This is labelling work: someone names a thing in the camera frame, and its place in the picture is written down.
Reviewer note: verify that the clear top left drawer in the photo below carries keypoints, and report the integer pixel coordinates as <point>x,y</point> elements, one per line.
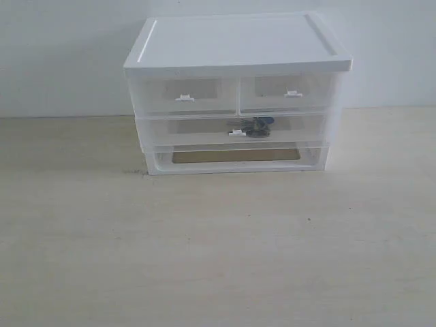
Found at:
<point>205,96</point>

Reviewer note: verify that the clear top right drawer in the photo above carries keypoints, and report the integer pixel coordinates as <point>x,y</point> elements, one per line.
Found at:
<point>284,93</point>

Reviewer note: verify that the key bunch with blue tag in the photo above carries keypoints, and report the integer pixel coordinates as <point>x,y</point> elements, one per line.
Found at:
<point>256,127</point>

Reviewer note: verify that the white plastic drawer cabinet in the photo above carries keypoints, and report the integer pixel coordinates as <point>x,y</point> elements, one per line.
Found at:
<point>237,47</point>

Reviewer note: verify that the clear wide drawer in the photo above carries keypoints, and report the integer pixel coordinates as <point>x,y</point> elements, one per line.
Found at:
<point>209,131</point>

